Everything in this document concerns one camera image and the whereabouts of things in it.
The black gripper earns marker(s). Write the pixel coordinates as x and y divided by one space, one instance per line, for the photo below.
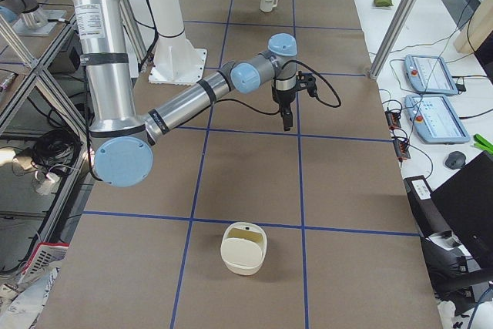
283 98

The white plastic mug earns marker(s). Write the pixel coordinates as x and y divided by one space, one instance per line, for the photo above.
267 6

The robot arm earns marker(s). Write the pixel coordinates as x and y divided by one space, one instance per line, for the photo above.
122 136

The green cloth pouch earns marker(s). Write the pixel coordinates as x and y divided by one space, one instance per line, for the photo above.
383 3

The cream bucket container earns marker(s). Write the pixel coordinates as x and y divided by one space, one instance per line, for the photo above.
243 248

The near blue teach pendant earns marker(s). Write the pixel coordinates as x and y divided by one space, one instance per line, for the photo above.
434 119

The blue teach pendant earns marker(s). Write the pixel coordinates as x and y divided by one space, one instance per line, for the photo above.
429 74
434 119

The far blue teach pendant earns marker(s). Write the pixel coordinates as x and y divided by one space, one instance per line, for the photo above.
429 74

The black computer mouse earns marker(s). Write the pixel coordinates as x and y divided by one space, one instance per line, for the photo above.
455 160

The green plastic clip tool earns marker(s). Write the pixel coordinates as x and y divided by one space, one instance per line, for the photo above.
482 143

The black huawei monitor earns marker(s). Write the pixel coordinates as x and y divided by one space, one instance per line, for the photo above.
465 202

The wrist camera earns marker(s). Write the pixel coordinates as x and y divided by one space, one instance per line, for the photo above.
306 81

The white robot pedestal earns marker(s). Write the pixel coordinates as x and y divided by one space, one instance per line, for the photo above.
175 61

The aluminium frame post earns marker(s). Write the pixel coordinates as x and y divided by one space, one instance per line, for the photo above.
397 23

